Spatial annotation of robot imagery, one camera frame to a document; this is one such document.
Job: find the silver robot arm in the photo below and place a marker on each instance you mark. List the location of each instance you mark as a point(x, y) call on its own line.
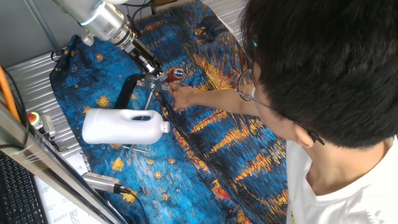
point(99, 18)

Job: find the orange tube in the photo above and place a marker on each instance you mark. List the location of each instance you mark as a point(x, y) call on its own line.
point(7, 93)

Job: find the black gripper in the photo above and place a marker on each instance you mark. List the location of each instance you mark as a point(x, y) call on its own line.
point(144, 54)

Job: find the aluminium frame bar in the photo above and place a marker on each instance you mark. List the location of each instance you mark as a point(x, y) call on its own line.
point(46, 168)

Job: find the thin metal framed glasses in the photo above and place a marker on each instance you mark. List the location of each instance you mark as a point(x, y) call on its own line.
point(245, 85)

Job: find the starry night painted cloth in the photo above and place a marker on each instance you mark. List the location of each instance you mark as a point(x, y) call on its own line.
point(192, 140)

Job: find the thin metal rod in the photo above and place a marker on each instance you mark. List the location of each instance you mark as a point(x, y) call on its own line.
point(148, 102)

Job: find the bare right hand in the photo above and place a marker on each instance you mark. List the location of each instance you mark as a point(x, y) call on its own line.
point(183, 96)

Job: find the grey metal pole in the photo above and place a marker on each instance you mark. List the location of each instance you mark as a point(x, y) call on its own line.
point(43, 28)

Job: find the white plastic jug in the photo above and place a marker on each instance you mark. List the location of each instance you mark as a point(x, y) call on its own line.
point(118, 127)

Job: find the red emergency stop button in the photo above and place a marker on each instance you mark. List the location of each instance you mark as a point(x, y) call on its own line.
point(37, 119)

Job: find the printed paper sheet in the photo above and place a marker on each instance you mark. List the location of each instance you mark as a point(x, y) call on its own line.
point(59, 208)

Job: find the black keyboard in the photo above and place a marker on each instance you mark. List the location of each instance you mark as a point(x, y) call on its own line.
point(18, 193)

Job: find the person head with black hair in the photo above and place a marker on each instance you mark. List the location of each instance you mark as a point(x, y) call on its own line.
point(326, 62)

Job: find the bare forearm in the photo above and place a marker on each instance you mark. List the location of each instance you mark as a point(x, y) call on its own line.
point(224, 101)

